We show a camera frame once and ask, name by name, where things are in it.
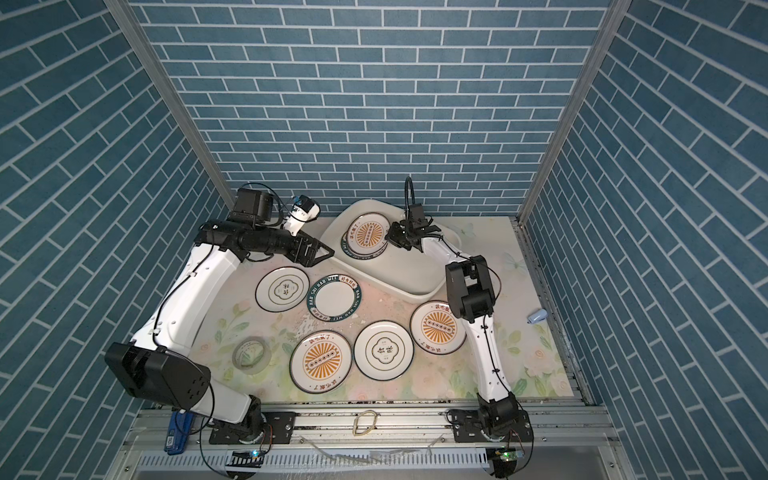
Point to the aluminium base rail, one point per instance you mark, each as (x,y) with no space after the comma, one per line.
(418,424)

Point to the white plastic bin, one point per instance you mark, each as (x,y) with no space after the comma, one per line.
(409,275)

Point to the clear tape roll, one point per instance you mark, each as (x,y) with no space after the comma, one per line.
(252,355)

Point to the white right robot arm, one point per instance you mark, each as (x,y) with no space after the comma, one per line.
(471,297)

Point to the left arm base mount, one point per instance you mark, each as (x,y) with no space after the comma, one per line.
(257,428)

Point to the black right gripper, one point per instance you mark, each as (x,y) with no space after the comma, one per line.
(391,236)

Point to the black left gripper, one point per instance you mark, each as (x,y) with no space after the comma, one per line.
(308,258)

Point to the white clover plate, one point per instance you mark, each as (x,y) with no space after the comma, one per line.
(384,351)
(282,289)

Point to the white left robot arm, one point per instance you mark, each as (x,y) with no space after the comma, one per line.
(154,364)

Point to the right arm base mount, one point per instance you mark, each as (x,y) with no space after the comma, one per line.
(472,426)

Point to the orange sunburst plate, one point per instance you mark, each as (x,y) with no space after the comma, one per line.
(321,362)
(370,224)
(435,330)

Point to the small light blue object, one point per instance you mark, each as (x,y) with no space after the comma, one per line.
(538,316)

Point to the white clover plate left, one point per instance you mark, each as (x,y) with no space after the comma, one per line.
(282,289)

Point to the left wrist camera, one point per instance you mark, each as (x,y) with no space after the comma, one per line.
(302,210)

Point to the beige rubber band loop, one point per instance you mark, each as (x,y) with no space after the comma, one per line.
(365,423)

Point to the green rim plate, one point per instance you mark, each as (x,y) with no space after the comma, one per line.
(362,246)
(334,298)

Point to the white clover plate centre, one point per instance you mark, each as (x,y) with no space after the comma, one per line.
(384,351)

